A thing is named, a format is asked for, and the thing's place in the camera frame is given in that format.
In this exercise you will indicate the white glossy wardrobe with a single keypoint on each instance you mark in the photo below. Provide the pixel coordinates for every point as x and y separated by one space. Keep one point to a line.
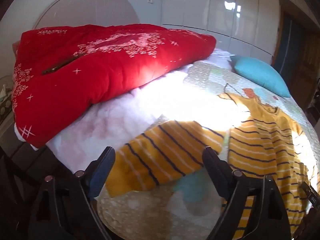
212 10

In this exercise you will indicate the yellow striped sweater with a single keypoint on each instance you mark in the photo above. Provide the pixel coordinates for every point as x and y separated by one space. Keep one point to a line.
162 152

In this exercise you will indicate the dark spotted cloth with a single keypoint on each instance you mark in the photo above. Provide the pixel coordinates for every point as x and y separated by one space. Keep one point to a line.
5 107

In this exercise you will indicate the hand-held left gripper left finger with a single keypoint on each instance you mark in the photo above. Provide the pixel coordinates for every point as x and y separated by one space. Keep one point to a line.
100 177

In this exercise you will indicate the white rounded headboard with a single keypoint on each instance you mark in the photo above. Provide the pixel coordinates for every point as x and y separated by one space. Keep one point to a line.
87 7

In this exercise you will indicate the brown wooden door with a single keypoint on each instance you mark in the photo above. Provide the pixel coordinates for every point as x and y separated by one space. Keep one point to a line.
307 55

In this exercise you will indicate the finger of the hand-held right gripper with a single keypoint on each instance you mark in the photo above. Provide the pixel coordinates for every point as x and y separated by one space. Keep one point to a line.
310 192

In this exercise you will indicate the white fluffy blanket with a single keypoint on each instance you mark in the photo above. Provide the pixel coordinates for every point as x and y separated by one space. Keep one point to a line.
100 130

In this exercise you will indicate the red quilt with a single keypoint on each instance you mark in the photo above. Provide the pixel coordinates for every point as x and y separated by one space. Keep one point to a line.
100 67

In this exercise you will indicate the bed with patterned sheet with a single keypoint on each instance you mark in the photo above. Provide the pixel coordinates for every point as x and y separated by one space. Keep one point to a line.
150 212

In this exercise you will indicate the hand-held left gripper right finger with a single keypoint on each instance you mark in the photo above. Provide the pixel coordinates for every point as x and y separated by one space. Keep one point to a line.
217 177

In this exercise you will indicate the blue pillow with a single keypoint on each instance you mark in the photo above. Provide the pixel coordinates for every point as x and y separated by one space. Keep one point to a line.
260 75

